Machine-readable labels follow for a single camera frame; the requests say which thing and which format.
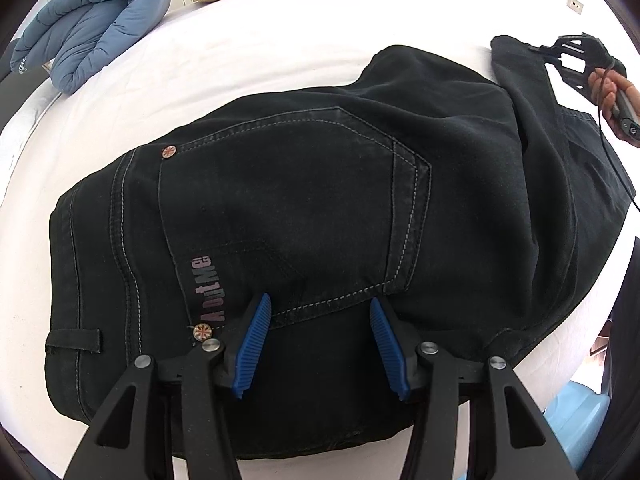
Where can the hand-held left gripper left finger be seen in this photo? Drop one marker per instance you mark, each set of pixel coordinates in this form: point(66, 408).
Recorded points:
point(252, 345)

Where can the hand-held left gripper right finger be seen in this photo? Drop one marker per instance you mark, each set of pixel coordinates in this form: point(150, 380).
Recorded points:
point(387, 345)

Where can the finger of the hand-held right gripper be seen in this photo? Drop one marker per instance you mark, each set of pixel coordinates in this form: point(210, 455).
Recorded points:
point(582, 80)
point(592, 46)

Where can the black denim pants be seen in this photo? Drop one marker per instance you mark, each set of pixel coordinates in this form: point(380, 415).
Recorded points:
point(300, 185)

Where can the person's right hand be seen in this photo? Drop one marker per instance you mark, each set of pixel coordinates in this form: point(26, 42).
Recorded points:
point(604, 90)

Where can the light blue plastic bin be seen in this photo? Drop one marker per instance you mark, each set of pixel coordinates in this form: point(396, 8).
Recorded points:
point(575, 425)

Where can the white bed pillow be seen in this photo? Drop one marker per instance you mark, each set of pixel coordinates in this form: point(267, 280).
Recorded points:
point(25, 115)

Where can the grey padded headboard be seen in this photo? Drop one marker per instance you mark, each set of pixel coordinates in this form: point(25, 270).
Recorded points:
point(20, 74)

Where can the blue rolled duvet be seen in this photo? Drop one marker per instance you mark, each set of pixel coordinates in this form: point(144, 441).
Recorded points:
point(90, 20)

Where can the wall socket plate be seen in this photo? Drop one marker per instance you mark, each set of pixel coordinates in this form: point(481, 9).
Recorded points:
point(574, 4)

